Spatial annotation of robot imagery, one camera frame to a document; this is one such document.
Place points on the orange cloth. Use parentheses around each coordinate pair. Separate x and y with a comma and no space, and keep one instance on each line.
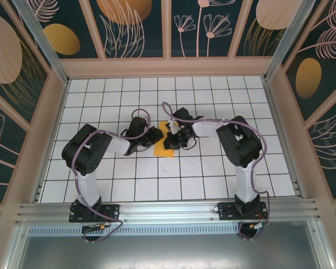
(161,152)

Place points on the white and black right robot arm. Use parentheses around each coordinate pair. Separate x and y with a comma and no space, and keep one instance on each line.
(245,182)

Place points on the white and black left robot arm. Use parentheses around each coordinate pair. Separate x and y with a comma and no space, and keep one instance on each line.
(88,187)

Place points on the grey sheet metal shelf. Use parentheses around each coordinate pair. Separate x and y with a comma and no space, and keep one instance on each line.
(168,252)

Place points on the yellow power connector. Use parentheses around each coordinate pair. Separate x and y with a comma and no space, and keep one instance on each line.
(252,226)
(103,225)

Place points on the aluminium mounting rail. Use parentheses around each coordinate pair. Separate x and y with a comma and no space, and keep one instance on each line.
(168,210)

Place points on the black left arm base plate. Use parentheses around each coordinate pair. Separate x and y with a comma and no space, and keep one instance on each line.
(113,211)

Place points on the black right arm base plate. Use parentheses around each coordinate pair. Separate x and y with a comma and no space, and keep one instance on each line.
(226,211)

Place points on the aluminium table side rail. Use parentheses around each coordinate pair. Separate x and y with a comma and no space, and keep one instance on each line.
(283,140)
(52,140)

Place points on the aluminium corner post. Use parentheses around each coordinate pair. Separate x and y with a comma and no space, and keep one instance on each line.
(44,42)
(285,42)

